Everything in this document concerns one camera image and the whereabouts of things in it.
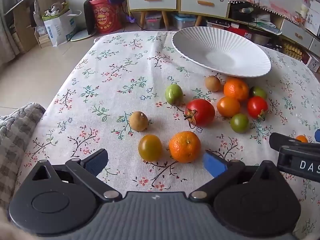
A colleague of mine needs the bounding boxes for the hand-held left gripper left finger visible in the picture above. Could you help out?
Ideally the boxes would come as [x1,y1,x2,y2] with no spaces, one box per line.
[32,149,123,205]

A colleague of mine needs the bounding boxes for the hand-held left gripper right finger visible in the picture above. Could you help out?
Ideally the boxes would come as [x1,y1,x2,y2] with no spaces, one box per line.
[189,151,293,203]

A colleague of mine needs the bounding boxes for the orange mandarin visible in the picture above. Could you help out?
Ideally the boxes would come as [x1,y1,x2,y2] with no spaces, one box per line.
[223,77,250,102]
[169,131,202,164]

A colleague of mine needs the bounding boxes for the small red tomato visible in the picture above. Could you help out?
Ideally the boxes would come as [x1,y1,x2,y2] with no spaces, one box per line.
[247,96,269,122]

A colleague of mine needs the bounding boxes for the large red tomato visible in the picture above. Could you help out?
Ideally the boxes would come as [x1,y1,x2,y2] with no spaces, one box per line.
[184,99,216,128]

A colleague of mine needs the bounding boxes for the yellow green tomato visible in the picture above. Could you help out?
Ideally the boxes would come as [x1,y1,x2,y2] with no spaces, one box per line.
[138,134,163,162]

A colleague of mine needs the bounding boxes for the brown longan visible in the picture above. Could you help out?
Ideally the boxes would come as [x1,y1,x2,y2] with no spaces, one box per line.
[205,75,222,92]
[129,111,149,132]

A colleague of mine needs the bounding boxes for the white ribbed plate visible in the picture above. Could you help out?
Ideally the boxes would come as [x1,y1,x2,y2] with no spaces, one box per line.
[171,27,272,78]

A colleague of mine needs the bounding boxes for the grey checked blanket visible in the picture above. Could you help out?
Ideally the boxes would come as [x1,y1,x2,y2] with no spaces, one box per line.
[0,102,46,210]

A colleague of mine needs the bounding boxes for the low wooden shelf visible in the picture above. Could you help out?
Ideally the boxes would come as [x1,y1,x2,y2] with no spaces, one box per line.
[229,0,320,64]

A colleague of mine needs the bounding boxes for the red box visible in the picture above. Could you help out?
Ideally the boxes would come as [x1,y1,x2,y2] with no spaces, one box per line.
[230,26,250,39]

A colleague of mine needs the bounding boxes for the white paper bag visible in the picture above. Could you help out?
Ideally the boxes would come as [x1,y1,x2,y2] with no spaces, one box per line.
[41,7,82,47]

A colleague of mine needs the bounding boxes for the pink cloth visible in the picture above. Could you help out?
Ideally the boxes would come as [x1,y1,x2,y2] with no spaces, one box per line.
[207,0,302,20]

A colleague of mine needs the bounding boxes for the black flat device white base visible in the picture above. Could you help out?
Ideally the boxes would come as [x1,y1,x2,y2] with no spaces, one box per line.
[71,0,97,42]

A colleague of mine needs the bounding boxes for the red snack bucket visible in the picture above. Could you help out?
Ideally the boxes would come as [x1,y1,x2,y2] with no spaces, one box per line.
[89,0,122,34]

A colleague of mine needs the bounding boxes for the clear plastic storage box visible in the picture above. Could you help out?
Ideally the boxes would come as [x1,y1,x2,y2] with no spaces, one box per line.
[144,12,163,30]
[172,14,197,30]

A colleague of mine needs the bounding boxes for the plush toys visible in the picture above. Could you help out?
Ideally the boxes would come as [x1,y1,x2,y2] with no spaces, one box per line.
[44,2,69,18]

